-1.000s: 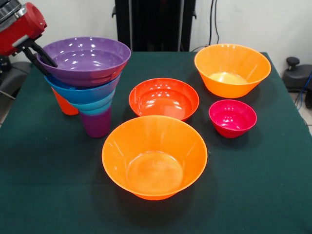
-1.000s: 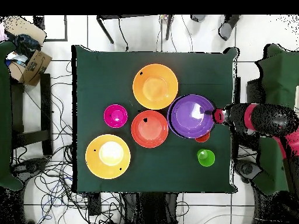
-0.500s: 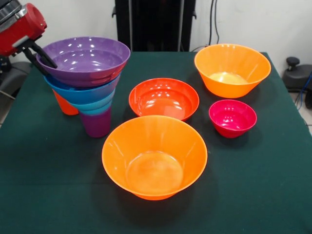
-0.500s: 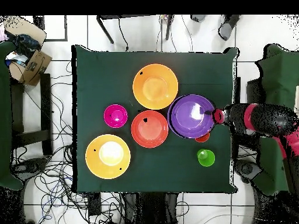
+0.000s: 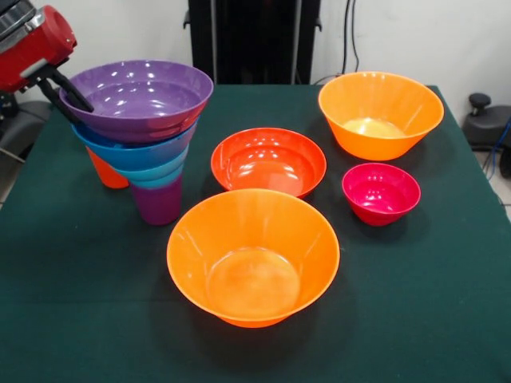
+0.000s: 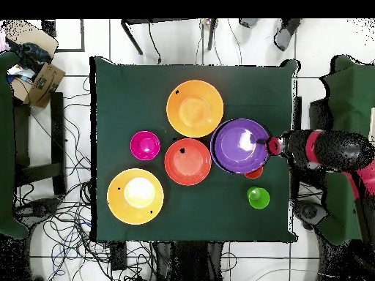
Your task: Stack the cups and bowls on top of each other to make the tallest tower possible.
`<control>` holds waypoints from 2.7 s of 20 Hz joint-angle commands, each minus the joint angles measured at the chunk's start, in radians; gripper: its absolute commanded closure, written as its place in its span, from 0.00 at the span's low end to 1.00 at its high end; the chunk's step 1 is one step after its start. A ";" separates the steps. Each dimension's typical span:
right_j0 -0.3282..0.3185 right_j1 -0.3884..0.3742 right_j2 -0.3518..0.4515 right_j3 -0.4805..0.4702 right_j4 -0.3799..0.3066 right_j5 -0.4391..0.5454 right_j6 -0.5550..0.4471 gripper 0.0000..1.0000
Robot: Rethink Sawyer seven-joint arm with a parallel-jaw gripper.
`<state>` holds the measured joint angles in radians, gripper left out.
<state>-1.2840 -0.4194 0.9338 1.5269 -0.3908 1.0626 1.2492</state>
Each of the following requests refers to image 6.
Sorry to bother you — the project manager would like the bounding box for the purple bowl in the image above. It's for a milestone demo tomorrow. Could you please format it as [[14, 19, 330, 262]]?
[[209, 118, 272, 175]]

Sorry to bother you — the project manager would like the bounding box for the large orange bowl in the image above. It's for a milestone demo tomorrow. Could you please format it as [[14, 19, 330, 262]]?
[[106, 168, 165, 225], [166, 79, 225, 138]]

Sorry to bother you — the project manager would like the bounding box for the red-orange bowl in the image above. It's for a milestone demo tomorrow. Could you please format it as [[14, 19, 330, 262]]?
[[163, 138, 212, 187]]

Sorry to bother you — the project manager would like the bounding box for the pink bowl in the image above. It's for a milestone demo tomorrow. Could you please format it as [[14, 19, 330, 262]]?
[[130, 130, 161, 162]]

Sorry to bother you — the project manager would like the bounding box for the orange cup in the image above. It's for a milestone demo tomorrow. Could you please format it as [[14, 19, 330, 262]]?
[[243, 165, 264, 180]]

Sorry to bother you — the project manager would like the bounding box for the green cup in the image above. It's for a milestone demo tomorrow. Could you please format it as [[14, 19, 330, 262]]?
[[245, 186, 270, 211]]

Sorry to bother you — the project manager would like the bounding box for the green cloth side table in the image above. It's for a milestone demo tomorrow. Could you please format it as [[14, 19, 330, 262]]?
[[319, 54, 375, 246], [0, 51, 31, 240]]

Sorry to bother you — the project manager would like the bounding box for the person's foot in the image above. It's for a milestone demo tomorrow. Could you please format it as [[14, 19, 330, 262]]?
[[273, 18, 302, 52], [238, 18, 259, 29]]

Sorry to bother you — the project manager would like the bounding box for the dark green tablecloth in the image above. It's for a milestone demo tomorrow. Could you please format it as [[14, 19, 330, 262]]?
[[89, 56, 299, 243]]

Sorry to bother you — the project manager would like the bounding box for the black metal stand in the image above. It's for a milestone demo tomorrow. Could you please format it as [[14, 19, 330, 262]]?
[[120, 18, 220, 57]]

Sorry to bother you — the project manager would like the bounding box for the black power strip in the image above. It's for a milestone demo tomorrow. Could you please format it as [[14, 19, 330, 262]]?
[[110, 241, 127, 272]]

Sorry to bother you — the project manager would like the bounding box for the brown cardboard box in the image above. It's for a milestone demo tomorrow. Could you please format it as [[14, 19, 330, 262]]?
[[10, 62, 66, 110]]

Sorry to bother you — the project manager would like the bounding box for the beige cardboard sheet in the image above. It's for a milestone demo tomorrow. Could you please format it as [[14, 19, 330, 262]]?
[[4, 19, 59, 57]]

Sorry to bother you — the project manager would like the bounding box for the black pedestal leg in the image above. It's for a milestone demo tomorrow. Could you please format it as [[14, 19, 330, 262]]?
[[13, 198, 62, 227], [293, 199, 330, 231]]

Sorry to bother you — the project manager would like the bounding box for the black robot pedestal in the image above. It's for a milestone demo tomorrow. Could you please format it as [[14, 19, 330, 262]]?
[[152, 241, 225, 281]]

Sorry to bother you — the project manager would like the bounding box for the tangle of black cables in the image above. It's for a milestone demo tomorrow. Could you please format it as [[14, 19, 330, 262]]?
[[13, 75, 159, 281]]

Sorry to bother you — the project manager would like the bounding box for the black stool frame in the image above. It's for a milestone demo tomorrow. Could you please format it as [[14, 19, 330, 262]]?
[[12, 91, 68, 196]]

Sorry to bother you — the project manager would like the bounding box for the black rectangular frame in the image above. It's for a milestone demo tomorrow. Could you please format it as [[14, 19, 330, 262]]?
[[40, 18, 86, 53]]

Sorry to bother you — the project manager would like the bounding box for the blue cable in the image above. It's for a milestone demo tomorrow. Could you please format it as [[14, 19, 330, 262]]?
[[50, 222, 92, 277]]

